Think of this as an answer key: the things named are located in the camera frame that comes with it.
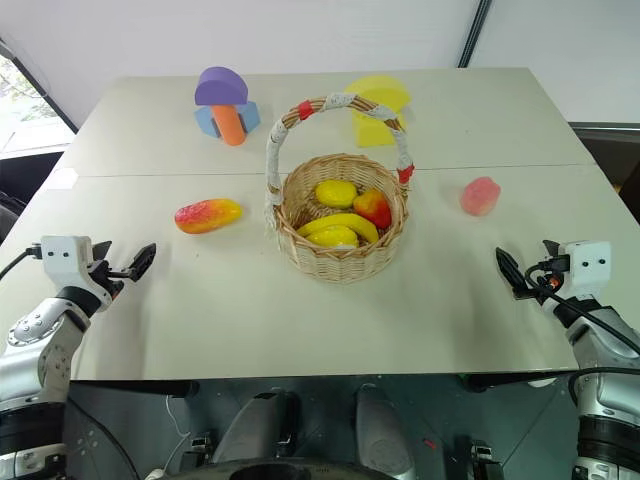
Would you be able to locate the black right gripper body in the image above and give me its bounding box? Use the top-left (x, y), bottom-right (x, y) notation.
top-left (523, 254), bottom-right (572, 308)

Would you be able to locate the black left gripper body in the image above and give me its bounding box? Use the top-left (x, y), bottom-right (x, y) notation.
top-left (86, 257), bottom-right (135, 300)

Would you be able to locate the red yellow toy mango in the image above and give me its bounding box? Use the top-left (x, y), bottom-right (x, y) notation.
top-left (174, 198), bottom-right (244, 236)

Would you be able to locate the pink toy peach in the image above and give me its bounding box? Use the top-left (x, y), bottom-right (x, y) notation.
top-left (459, 176), bottom-right (502, 217)

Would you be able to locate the dark chair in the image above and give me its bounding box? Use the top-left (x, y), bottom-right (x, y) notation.
top-left (0, 188), bottom-right (27, 242)

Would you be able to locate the dark furniture beside table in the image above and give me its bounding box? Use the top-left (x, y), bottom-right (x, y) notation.
top-left (566, 120), bottom-right (640, 214)

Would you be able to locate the red yellow toy apple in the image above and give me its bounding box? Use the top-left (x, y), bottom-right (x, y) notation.
top-left (353, 188), bottom-right (393, 231)

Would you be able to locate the orange foam cylinder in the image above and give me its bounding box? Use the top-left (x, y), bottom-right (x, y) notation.
top-left (211, 103), bottom-right (249, 147)

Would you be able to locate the yellow toy banana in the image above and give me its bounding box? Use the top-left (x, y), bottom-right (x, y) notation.
top-left (296, 213), bottom-right (380, 246)

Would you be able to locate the blue foam block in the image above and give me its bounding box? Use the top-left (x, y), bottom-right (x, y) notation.
top-left (193, 100), bottom-right (263, 140)

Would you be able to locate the purple half-round foam block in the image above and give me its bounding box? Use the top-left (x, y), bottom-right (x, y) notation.
top-left (194, 66), bottom-right (249, 107)

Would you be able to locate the yellow toy lemon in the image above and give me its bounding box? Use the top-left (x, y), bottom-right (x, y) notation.
top-left (314, 179), bottom-right (359, 210)

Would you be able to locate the grey rounded shape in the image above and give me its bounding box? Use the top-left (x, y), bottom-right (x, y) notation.
top-left (212, 388), bottom-right (302, 464)
top-left (353, 383), bottom-right (417, 480)

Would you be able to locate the yellow arch foam block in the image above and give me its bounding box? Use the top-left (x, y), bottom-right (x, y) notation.
top-left (351, 106), bottom-right (408, 149)

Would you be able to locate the yellow half-round foam block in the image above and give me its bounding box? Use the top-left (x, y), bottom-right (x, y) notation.
top-left (343, 75), bottom-right (413, 117)

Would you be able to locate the black round rim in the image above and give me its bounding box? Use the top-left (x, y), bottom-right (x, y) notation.
top-left (172, 460), bottom-right (399, 480)

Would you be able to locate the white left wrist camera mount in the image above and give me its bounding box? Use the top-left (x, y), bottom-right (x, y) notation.
top-left (40, 235), bottom-right (115, 314)

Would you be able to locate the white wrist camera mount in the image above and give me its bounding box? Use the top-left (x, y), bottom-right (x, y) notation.
top-left (40, 235), bottom-right (115, 314)
top-left (562, 240), bottom-right (613, 302)

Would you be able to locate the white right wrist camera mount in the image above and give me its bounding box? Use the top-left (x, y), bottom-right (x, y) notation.
top-left (562, 240), bottom-right (613, 302)

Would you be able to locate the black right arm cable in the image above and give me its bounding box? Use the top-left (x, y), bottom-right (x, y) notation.
top-left (524, 262), bottom-right (640, 361)

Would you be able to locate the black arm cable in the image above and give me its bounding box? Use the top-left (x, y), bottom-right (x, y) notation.
top-left (0, 243), bottom-right (43, 280)
top-left (524, 262), bottom-right (640, 361)

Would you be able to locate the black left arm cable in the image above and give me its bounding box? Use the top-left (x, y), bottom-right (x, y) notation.
top-left (0, 243), bottom-right (43, 280)

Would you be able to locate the wicker basket with handle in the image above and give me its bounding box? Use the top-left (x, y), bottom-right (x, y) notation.
top-left (263, 93), bottom-right (417, 285)

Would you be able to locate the dark slanted window frame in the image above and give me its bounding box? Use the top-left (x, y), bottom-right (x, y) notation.
top-left (0, 35), bottom-right (80, 135)

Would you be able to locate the thin white cable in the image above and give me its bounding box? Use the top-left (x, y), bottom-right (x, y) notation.
top-left (147, 393), bottom-right (193, 479)

